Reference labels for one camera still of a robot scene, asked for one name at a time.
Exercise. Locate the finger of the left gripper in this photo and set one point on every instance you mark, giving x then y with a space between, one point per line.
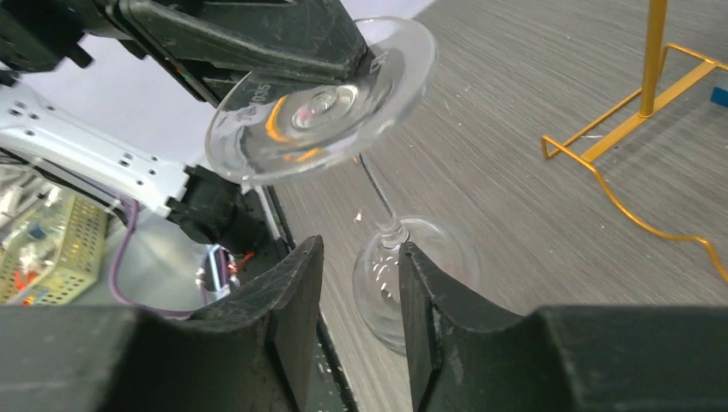
207 46

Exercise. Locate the yellow perforated bin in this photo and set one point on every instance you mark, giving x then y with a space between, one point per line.
54 252

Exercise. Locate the clear wine glass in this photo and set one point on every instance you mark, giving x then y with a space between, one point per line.
269 129

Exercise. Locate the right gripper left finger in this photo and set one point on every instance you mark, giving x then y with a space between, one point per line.
251 351

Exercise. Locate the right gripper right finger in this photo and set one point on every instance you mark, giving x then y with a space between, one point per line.
465 353

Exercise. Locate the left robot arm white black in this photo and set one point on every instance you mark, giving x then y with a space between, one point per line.
208 209

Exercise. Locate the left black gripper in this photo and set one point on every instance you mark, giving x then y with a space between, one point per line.
38 35

